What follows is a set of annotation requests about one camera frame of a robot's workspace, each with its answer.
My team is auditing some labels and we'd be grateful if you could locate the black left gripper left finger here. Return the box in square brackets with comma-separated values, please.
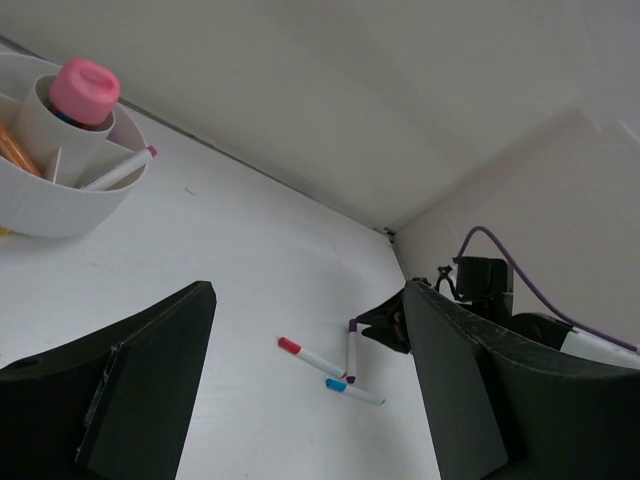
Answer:
[1, 281, 217, 479]

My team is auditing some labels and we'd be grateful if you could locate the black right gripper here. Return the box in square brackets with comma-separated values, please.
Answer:
[355, 292, 411, 354]

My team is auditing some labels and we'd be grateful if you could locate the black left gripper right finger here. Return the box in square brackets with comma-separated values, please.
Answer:
[403, 281, 639, 479]

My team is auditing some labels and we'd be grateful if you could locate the purple capped marker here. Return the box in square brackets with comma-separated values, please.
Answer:
[346, 319, 358, 384]

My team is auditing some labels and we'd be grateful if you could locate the blue capped marker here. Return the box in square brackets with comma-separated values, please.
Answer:
[325, 378, 385, 406]

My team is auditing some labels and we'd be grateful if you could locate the red capped marker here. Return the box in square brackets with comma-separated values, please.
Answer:
[277, 336, 346, 379]

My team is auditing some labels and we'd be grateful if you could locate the pink capped marker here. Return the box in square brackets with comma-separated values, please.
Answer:
[81, 146, 157, 191]

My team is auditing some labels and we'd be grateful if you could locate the orange correction tape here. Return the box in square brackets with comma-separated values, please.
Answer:
[0, 125, 43, 178]

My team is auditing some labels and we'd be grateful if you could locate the pink glue bottle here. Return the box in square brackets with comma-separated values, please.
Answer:
[46, 58, 121, 130]

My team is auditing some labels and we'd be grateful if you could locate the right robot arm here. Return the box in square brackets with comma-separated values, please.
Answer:
[347, 256, 639, 383]

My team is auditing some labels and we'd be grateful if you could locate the white round divided container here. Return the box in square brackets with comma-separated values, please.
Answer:
[1, 52, 146, 238]

